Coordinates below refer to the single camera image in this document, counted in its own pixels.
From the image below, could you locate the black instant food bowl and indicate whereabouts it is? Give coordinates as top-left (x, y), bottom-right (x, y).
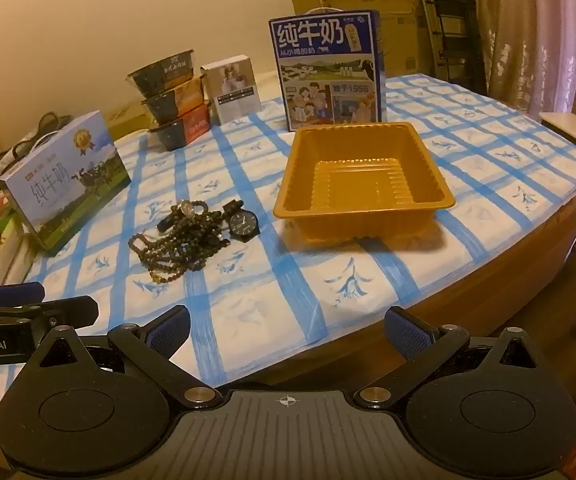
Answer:
top-left (126, 50), bottom-right (195, 97)

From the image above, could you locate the black bag with handles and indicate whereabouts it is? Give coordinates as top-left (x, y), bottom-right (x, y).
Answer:
top-left (0, 112), bottom-right (76, 186)

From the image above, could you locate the pale blue milk gift box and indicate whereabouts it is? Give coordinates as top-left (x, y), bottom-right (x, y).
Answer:
top-left (0, 110), bottom-right (132, 253)

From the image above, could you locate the black wristwatch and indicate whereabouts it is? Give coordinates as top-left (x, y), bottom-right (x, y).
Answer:
top-left (223, 200), bottom-right (261, 244)

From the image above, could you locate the small round-faced wristwatch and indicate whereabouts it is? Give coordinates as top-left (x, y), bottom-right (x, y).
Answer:
top-left (157, 200), bottom-right (203, 233)

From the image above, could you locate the blue checked tablecloth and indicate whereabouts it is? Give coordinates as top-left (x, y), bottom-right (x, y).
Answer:
top-left (0, 72), bottom-right (576, 411)

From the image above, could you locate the pink patterned curtain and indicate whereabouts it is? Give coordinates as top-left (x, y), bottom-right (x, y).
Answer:
top-left (468, 0), bottom-right (576, 116)

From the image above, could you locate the folded metal ladder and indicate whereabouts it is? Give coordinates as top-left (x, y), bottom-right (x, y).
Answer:
top-left (420, 0), bottom-right (486, 93)

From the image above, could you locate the small white product box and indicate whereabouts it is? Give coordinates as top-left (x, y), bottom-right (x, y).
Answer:
top-left (200, 55), bottom-right (263, 126)

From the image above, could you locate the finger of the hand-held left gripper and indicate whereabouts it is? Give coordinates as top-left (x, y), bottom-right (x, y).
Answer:
top-left (0, 296), bottom-right (99, 333)
top-left (0, 282), bottom-right (46, 307)

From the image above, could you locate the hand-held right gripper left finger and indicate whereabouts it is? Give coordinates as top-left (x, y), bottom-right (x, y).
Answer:
top-left (28, 305), bottom-right (223, 406)

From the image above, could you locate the blue illustrated milk carton box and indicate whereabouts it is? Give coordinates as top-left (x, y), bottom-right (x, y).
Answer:
top-left (268, 9), bottom-right (387, 132)

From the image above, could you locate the pile of brown bead bracelets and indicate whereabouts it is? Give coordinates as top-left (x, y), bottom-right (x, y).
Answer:
top-left (128, 202), bottom-right (231, 286)

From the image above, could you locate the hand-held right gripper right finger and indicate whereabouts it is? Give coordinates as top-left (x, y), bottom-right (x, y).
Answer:
top-left (353, 306), bottom-right (544, 406)

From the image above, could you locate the yellow plastic tray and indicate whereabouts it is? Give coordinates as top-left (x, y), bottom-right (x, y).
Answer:
top-left (273, 121), bottom-right (456, 246)

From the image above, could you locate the black and red food bowl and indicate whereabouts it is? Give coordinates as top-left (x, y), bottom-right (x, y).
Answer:
top-left (149, 105), bottom-right (213, 151)

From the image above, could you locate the black and yellow food bowl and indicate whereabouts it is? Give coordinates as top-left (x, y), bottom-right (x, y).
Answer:
top-left (140, 76), bottom-right (206, 123)

